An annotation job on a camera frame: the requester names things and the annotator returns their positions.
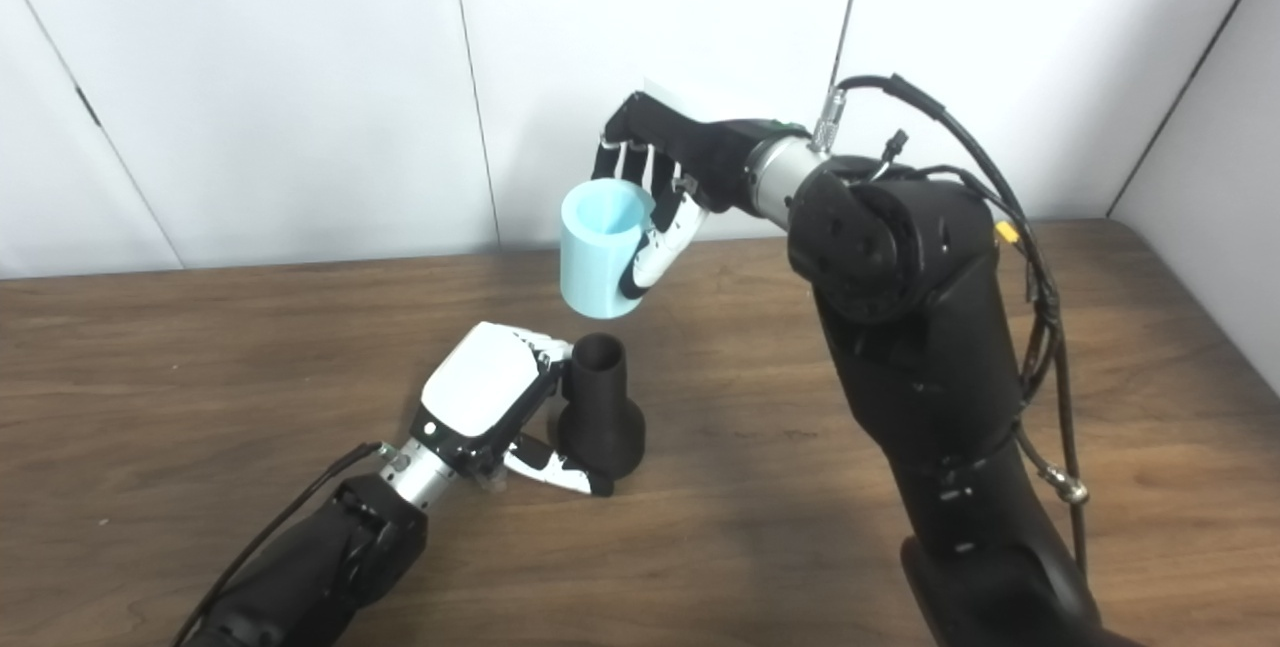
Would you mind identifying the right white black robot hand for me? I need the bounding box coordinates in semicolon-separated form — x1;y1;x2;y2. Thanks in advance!
592;77;811;300

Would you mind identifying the black flared nozzle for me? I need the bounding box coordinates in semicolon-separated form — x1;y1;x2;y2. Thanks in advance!
555;332;647;481

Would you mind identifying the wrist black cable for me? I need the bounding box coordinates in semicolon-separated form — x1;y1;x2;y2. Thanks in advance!
170;441;401;647
812;74;1091;578

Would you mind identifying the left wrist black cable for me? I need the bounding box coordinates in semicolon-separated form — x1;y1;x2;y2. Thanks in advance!
170;441;401;647

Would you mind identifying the light-blue cylindrical hose piece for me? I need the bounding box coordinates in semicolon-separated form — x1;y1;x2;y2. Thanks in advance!
560;179;654;319

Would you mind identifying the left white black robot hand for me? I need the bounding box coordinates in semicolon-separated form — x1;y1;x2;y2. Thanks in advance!
408;321;614;498

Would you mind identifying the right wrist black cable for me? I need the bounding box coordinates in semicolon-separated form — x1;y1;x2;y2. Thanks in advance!
812;74;1091;578

